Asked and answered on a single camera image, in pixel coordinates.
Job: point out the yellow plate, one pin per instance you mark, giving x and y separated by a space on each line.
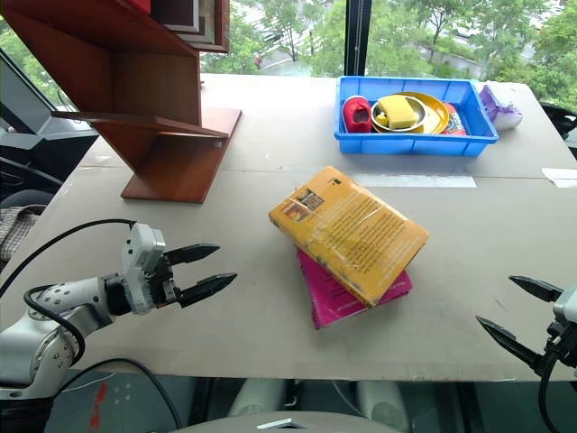
435 113

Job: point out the grey robot torso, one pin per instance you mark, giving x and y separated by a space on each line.
288 419

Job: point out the blue plastic bin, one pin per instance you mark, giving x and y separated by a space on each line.
405 144

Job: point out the red toy shoe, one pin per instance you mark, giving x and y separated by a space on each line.
356 115

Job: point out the black window frame post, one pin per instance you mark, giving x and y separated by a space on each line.
354 36

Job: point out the brown wooden bookshelf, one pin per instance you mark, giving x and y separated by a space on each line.
149 149

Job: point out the yellow sponge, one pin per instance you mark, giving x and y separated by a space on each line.
399 113

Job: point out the white tape strip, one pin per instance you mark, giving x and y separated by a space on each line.
419 180

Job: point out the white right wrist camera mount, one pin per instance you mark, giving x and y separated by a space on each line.
567 306

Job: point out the black office chair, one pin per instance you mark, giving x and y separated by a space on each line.
22 189

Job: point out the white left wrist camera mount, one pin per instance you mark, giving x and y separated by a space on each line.
142 257

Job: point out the checkered cloth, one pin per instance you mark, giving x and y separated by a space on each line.
18 230

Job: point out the pink book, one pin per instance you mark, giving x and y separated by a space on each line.
333 302

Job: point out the white paper sheet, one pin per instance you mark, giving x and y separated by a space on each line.
561 177

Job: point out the silver metal bowl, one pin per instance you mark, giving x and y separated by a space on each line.
421 118

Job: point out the yellow book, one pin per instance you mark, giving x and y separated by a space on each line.
351 230

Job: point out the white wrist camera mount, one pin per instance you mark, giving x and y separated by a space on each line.
142 257
567 306

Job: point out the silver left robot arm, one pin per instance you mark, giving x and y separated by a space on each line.
54 343

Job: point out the red orange snack packet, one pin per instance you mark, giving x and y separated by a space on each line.
455 122

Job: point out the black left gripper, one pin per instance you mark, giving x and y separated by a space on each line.
166 284

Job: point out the purple white plastic bag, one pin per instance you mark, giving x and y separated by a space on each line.
502 108

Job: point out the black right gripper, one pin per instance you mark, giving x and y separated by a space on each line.
563 343

